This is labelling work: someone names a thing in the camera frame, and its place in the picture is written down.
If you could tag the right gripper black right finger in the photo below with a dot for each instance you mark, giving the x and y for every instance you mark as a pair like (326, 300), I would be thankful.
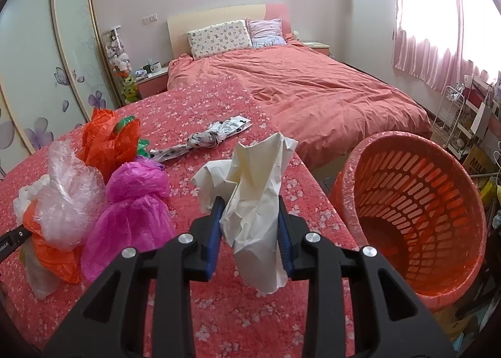
(389, 320)

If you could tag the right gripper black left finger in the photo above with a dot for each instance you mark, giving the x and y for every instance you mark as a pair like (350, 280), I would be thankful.
(109, 319)

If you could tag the orange plastic bag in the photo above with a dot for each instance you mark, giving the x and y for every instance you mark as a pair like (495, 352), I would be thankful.
(65, 265)
(98, 143)

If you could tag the clear bubble wrap bag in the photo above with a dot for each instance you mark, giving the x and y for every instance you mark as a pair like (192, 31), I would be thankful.
(73, 200)

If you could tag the magenta plastic bag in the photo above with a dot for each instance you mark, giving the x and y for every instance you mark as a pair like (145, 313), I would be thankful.
(136, 215)

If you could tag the green plastic bag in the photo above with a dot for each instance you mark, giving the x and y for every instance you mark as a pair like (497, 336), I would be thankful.
(129, 142)

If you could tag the white paper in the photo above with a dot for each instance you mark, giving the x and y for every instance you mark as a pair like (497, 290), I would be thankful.
(250, 184)

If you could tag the white black-print plastic bag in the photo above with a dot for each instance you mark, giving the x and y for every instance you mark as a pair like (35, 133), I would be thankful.
(213, 136)

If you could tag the orange plastic laundry basket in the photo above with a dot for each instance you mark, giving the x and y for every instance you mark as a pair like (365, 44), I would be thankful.
(410, 199)

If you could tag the sliding flower wardrobe doors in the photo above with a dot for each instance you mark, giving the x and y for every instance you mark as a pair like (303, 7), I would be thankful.
(53, 74)

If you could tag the pink white nightstand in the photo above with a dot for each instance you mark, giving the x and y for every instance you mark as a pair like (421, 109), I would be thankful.
(153, 84)

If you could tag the salmon pink duvet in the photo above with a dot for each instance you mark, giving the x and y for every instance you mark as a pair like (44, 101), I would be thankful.
(327, 106)

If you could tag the plush toy display tube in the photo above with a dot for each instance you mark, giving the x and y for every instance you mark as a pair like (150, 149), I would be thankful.
(121, 67)

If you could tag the beige pink headboard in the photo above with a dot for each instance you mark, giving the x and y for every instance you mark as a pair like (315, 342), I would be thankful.
(179, 25)

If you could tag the far side nightstand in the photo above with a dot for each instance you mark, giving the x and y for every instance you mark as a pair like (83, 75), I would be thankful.
(318, 47)

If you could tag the floral white pillow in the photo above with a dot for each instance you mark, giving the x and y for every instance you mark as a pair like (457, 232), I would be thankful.
(217, 39)

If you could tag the pink window curtain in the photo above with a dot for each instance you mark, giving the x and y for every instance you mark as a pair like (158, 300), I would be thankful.
(442, 41)

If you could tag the pink striped pillow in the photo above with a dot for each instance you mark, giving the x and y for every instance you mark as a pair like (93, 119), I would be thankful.
(265, 33)

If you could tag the white wire shelf rack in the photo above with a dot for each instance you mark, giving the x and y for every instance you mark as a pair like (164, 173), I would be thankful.
(451, 125)

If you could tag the white wall socket plate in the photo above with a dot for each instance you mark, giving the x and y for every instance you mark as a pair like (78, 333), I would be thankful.
(150, 19)

